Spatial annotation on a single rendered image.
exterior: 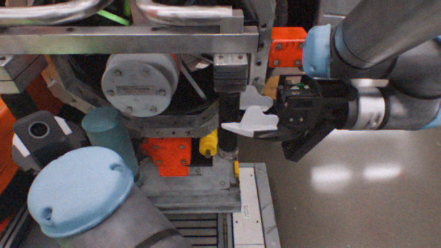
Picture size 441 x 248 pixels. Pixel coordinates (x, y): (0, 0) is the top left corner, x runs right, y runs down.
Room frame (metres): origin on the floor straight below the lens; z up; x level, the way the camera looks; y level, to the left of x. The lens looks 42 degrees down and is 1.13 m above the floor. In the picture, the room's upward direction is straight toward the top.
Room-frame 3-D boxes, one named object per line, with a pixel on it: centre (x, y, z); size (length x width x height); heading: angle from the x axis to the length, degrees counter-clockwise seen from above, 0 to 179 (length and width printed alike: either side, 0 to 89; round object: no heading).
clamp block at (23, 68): (0.36, 0.32, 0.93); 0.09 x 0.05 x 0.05; 1
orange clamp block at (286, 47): (0.58, -0.16, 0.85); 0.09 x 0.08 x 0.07; 91
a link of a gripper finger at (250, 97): (0.36, -0.05, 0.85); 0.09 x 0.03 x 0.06; 83
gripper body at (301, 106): (0.34, -0.16, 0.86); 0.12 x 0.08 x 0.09; 92
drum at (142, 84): (0.50, 0.16, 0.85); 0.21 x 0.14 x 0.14; 1
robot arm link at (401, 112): (0.35, -0.31, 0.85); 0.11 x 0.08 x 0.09; 92
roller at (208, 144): (0.67, 0.04, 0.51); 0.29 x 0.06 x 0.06; 1
